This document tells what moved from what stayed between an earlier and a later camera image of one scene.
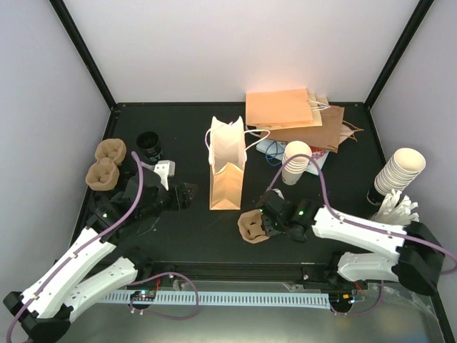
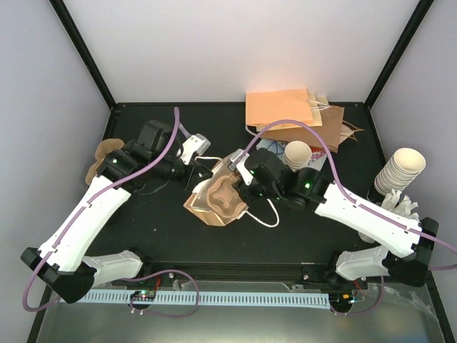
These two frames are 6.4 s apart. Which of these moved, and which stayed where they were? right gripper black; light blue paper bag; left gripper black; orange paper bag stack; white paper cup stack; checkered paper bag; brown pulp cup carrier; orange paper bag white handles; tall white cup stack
Moved: brown pulp cup carrier; orange paper bag white handles; left gripper black; right gripper black
Stayed: orange paper bag stack; white paper cup stack; light blue paper bag; checkered paper bag; tall white cup stack
